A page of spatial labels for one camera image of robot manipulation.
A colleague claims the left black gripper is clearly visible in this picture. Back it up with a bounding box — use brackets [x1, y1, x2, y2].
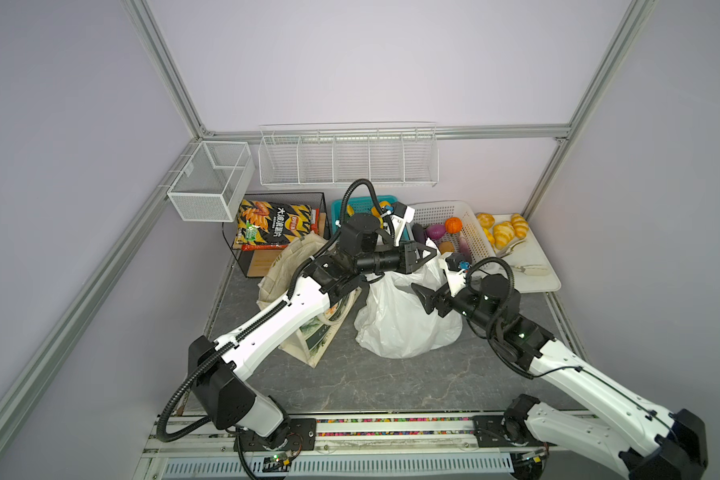
[356, 239, 437, 276]

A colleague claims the white plastic grocery bag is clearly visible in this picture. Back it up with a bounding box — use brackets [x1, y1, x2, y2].
[354, 259, 463, 359]

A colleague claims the cream canvas tote bag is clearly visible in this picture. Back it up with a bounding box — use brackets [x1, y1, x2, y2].
[256, 233, 360, 368]

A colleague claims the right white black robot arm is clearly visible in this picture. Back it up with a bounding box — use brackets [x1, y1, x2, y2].
[411, 257, 709, 479]

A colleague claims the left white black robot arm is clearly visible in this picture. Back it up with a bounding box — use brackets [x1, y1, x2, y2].
[155, 179, 437, 449]

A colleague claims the dark purple eggplant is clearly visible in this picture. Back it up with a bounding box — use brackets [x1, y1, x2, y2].
[411, 223, 428, 244]

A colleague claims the purple red onion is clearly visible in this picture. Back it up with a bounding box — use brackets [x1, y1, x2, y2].
[426, 224, 447, 242]

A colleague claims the white plastic vegetable basket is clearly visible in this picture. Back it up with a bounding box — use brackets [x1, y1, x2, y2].
[412, 200, 495, 263]

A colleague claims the small striped purple eggplant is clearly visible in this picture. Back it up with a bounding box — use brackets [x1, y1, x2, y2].
[457, 232, 472, 262]

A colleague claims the croissant top left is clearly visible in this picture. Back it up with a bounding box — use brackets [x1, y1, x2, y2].
[476, 212, 495, 229]

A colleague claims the croissant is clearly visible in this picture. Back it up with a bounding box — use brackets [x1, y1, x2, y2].
[492, 221, 515, 250]
[476, 212, 495, 229]
[510, 214, 529, 239]

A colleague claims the teal plastic fruit basket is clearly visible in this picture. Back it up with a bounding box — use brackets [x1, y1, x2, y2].
[331, 195, 397, 236]

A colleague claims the croissant middle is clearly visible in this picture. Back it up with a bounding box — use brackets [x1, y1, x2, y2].
[492, 221, 515, 250]

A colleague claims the white tray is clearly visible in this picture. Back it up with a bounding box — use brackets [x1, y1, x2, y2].
[482, 213, 562, 293]

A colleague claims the croissant right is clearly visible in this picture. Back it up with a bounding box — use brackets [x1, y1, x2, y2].
[510, 214, 529, 239]

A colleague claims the black yellow chips bag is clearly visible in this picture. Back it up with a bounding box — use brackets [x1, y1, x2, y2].
[234, 199, 313, 250]

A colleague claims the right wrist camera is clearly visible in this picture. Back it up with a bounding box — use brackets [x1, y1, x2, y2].
[443, 252, 471, 297]

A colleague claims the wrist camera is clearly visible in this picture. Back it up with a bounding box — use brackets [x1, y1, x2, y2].
[387, 202, 415, 246]
[443, 252, 471, 297]

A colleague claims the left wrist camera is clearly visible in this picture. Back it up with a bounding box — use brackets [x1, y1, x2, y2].
[387, 202, 415, 246]

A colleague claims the white wire wall rack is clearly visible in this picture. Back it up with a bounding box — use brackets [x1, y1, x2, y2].
[258, 122, 440, 188]

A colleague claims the black wire wooden shelf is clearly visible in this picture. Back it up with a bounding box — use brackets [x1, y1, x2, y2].
[222, 191, 330, 278]

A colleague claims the white mesh wall basket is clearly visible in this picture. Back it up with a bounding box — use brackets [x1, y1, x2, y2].
[168, 141, 255, 223]

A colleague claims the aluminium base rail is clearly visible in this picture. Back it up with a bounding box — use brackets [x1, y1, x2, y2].
[131, 409, 667, 480]

